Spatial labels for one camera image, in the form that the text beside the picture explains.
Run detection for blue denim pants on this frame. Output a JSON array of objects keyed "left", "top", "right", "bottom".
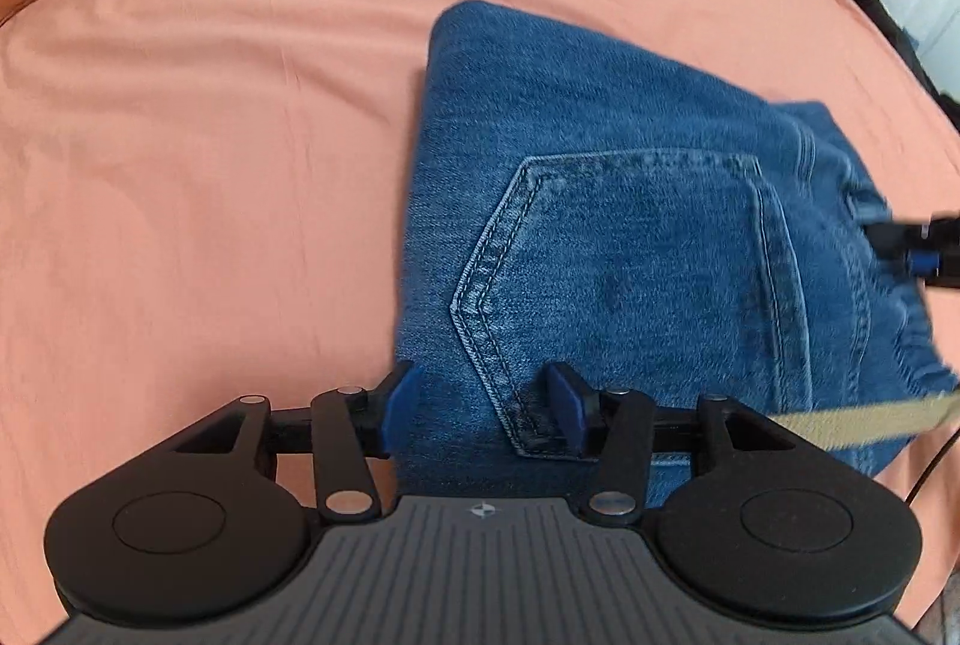
[{"left": 394, "top": 0, "right": 960, "bottom": 512}]

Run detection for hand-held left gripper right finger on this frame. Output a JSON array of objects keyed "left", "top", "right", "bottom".
[{"left": 544, "top": 361, "right": 816, "bottom": 527}]

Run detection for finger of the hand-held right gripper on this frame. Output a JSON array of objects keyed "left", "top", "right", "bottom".
[
  {"left": 864, "top": 213, "right": 960, "bottom": 256},
  {"left": 904, "top": 250, "right": 960, "bottom": 290}
]

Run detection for bed with orange sheet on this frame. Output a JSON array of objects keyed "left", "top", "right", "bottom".
[{"left": 0, "top": 0, "right": 960, "bottom": 645}]

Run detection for beige webbing belt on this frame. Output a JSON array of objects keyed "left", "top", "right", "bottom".
[{"left": 769, "top": 390, "right": 960, "bottom": 460}]

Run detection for thin black cable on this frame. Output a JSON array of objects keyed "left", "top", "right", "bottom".
[{"left": 903, "top": 426, "right": 960, "bottom": 507}]

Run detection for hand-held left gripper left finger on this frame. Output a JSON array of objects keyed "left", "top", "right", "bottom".
[{"left": 154, "top": 360, "right": 422, "bottom": 527}]

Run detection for black quilted jacket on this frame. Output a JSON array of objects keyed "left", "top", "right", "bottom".
[{"left": 829, "top": 0, "right": 960, "bottom": 117}]

